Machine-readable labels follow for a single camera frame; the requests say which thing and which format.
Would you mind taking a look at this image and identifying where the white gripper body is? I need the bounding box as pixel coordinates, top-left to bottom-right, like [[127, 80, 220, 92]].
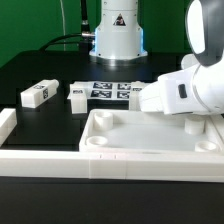
[[139, 72, 200, 114]]

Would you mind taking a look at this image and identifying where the white desk top tray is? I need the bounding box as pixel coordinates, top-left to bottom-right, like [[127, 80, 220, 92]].
[[79, 109, 224, 154]]

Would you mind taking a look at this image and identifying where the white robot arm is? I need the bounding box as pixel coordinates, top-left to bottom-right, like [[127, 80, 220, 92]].
[[90, 0, 224, 114]]

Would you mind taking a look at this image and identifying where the marker sheet with tags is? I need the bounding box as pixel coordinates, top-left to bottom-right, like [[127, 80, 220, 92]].
[[67, 81, 151, 102]]

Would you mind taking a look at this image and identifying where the white U-shaped fence frame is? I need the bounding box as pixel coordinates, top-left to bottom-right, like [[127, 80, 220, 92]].
[[0, 107, 224, 184]]

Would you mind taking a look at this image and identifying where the black cable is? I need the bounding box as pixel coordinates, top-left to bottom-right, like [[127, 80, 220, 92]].
[[39, 0, 98, 52]]

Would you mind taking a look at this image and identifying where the white thin cable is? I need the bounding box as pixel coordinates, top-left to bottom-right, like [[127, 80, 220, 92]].
[[59, 0, 67, 52]]

